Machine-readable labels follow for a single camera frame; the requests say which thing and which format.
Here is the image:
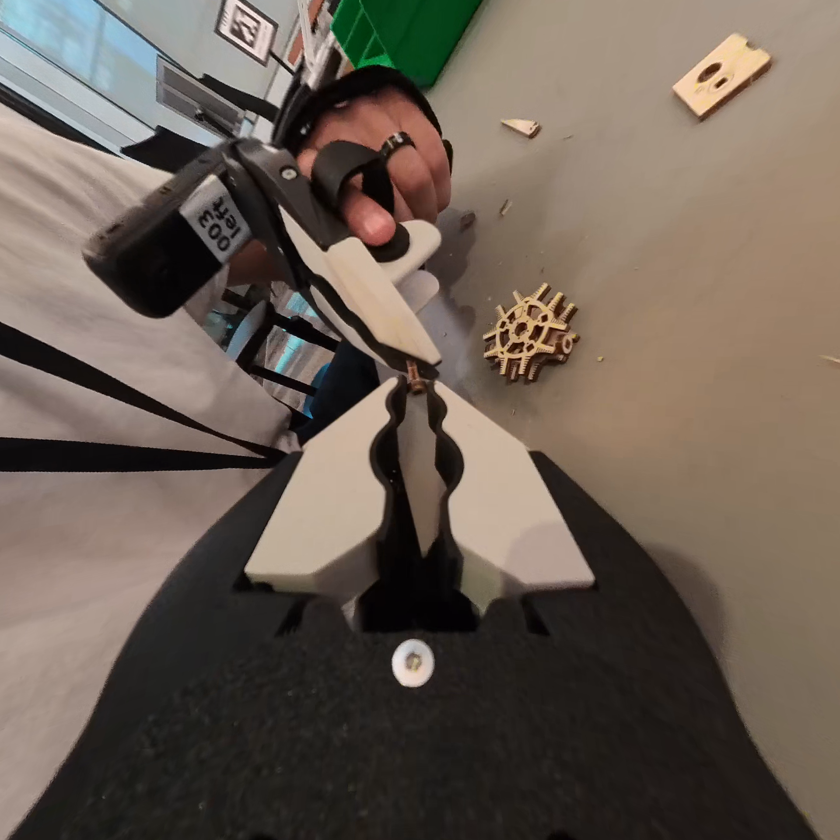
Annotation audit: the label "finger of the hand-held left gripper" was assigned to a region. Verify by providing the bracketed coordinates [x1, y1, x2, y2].
[277, 199, 422, 370]
[325, 238, 443, 368]

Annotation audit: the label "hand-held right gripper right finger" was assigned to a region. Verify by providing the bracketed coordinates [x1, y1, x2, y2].
[425, 379, 597, 613]

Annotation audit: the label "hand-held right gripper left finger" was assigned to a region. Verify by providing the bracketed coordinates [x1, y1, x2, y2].
[244, 375, 411, 602]

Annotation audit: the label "wooden radial engine model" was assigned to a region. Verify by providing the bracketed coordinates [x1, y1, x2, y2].
[482, 282, 581, 385]

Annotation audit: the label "grey desk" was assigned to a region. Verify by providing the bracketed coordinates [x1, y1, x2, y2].
[394, 0, 840, 840]

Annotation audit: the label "person's left hand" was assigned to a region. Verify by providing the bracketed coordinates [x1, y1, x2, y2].
[295, 84, 455, 247]

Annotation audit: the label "black office chair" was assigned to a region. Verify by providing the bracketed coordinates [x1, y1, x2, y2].
[223, 289, 342, 398]

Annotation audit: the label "person's dark jeans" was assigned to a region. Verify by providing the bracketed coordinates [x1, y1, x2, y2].
[298, 341, 382, 444]

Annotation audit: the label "grey flat device on stand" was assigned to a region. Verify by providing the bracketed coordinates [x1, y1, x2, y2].
[156, 56, 247, 132]

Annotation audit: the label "small marker sign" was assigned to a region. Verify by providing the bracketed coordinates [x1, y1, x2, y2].
[215, 0, 280, 67]

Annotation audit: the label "person's white shirt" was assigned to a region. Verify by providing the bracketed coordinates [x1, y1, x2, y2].
[0, 105, 303, 834]

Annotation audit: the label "green plastic bin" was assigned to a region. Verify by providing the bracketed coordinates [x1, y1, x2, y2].
[331, 0, 483, 89]

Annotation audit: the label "square wooden plate with holes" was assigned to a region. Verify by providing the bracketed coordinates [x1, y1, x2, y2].
[672, 33, 772, 122]

